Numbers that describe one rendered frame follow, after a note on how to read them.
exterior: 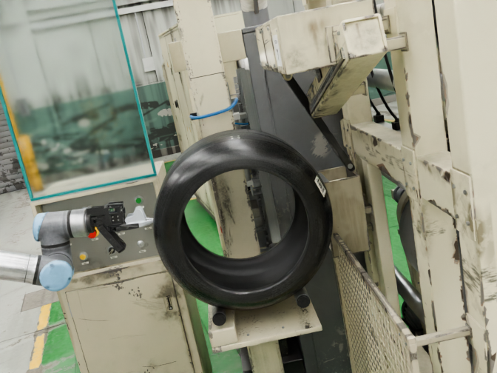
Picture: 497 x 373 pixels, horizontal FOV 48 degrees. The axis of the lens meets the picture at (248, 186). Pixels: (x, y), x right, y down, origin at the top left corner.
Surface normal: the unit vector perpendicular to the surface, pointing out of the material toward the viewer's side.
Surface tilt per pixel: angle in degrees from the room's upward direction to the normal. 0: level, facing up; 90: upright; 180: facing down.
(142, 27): 90
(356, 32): 72
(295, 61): 90
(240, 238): 90
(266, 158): 81
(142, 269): 90
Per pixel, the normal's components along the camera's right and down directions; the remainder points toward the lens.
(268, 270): -0.29, -0.59
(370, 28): 0.01, -0.07
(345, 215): 0.07, 0.23
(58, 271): 0.38, 0.14
